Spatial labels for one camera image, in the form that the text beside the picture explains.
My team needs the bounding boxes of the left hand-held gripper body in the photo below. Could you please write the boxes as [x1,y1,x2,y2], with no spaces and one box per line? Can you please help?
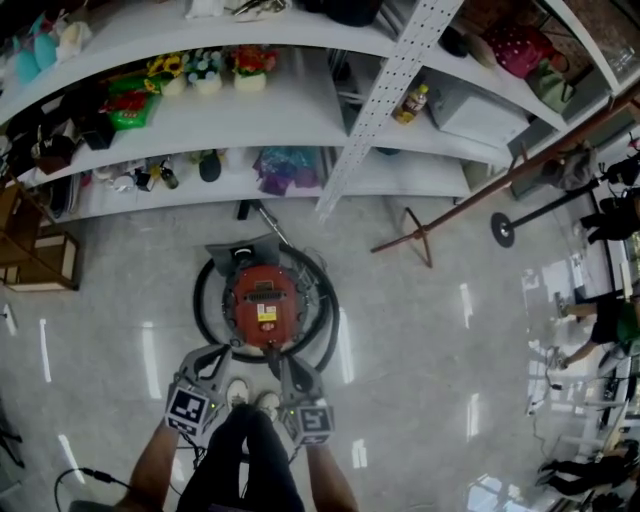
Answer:
[164,370,225,444]

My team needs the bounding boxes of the green snack packet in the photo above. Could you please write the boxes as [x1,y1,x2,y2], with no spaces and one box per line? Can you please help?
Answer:
[101,74,162,133]

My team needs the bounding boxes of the cream soft toy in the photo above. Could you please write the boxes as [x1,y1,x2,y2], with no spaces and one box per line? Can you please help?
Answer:
[55,20,94,64]

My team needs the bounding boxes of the black cable with plug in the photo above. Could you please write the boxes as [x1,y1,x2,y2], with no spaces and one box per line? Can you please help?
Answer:
[53,467,134,512]

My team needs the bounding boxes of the person's white left shoe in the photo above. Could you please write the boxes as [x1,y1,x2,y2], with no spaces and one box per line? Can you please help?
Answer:
[224,377,251,409]

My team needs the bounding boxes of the small black box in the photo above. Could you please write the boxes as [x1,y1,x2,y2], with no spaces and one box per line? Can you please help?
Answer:
[81,121,117,152]

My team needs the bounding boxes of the stack of thin trays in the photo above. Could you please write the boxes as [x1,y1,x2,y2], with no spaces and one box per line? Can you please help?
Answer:
[48,173,82,220]

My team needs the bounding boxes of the black oval brush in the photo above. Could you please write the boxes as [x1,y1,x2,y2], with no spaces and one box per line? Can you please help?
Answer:
[198,148,223,184]

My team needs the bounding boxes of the dark green bottle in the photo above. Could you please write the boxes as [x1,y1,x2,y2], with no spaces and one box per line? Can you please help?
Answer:
[158,158,180,190]

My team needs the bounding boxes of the purple foil bundle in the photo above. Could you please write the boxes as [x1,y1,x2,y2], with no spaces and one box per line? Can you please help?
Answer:
[252,145,322,197]

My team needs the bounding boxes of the grey hat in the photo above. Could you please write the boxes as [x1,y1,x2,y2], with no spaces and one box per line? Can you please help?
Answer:
[539,142,600,192]

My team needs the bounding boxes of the blue flower pot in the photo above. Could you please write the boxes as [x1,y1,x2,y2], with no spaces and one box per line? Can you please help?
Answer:
[185,48,224,95]

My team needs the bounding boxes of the person's white right shoe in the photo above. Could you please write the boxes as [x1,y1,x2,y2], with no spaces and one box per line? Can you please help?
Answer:
[254,391,281,421]

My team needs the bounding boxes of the brown coat rack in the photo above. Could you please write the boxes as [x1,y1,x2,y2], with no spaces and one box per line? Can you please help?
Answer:
[370,82,640,270]

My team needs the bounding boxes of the yellow drink bottle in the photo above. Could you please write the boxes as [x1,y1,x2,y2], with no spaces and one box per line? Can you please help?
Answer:
[392,83,430,125]

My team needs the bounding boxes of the metal vacuum wand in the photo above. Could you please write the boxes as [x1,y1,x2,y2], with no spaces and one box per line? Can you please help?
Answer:
[236,198,291,246]

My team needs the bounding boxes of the black coat stand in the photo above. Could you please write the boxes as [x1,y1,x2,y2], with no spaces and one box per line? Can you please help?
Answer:
[489,178,601,249]

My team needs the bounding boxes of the white metal shelving unit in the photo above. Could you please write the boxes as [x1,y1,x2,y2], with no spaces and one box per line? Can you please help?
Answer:
[0,0,640,224]

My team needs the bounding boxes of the sunflower pot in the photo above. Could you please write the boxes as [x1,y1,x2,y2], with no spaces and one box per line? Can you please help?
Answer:
[146,52,189,97]

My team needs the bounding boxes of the olive oval case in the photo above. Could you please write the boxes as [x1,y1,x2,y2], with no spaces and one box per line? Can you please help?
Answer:
[467,33,500,70]

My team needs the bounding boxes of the person's black trousers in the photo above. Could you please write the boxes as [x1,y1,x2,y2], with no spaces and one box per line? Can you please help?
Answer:
[174,403,306,512]

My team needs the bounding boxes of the grey vacuum floor nozzle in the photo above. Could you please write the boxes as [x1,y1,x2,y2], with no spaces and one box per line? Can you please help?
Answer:
[204,233,281,276]

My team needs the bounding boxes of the wooden step stool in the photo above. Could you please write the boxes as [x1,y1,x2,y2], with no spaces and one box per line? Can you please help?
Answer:
[0,183,81,293]

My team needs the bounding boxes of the green handbag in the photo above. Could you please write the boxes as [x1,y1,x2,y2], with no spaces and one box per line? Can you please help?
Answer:
[527,58,577,115]

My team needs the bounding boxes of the black oval case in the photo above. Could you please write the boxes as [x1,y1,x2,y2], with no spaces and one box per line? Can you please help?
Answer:
[439,25,471,58]

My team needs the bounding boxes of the red flower pot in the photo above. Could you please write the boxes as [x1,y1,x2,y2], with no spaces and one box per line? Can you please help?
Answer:
[230,44,280,92]

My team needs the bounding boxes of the person's white shoe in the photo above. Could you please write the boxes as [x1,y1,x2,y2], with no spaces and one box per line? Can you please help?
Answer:
[254,391,281,421]
[224,377,251,409]

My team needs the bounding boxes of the maroon dotted bag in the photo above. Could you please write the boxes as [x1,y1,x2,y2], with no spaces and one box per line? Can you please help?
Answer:
[481,22,555,80]

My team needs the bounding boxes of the person's left forearm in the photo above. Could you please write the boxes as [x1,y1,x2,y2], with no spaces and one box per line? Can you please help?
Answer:
[119,422,184,512]

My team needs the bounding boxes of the person's right forearm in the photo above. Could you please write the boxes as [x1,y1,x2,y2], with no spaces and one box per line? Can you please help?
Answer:
[304,443,359,512]

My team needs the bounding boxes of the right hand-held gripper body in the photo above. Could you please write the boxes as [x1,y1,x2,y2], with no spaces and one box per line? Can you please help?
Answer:
[277,396,335,446]

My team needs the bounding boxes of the red canister vacuum cleaner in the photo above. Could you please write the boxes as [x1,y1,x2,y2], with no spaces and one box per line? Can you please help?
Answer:
[193,244,341,374]

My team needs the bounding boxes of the dark brown cap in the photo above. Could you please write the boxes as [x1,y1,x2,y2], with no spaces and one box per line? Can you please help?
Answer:
[30,133,77,175]

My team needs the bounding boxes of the black jar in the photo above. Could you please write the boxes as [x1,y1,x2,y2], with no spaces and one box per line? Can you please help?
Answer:
[299,0,384,29]

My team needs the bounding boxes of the teal spray bottle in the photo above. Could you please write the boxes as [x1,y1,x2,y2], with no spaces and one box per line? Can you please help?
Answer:
[32,12,59,71]
[13,37,41,86]

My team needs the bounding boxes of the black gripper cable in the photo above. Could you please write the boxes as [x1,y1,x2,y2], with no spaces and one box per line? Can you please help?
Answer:
[174,429,209,466]

